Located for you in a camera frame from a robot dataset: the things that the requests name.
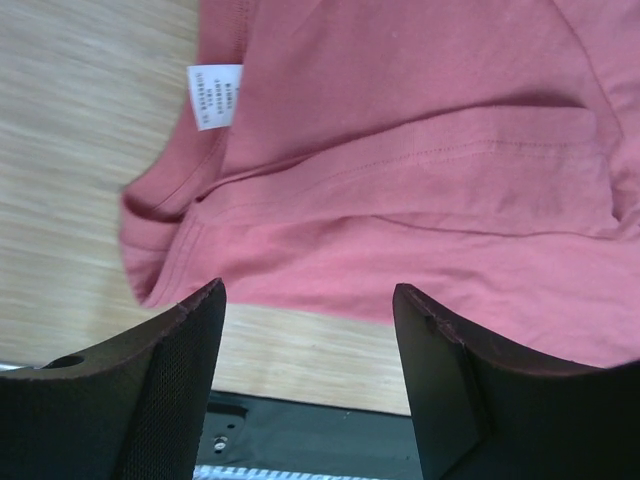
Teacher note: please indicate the pink t shirt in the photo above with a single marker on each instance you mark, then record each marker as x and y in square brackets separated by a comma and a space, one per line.
[486, 152]

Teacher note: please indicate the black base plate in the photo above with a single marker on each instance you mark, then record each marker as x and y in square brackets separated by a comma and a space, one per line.
[271, 434]

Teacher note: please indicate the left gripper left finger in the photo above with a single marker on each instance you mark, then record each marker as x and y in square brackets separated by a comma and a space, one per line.
[130, 407]

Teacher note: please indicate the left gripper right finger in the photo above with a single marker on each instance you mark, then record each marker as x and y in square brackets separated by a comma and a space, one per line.
[485, 407]

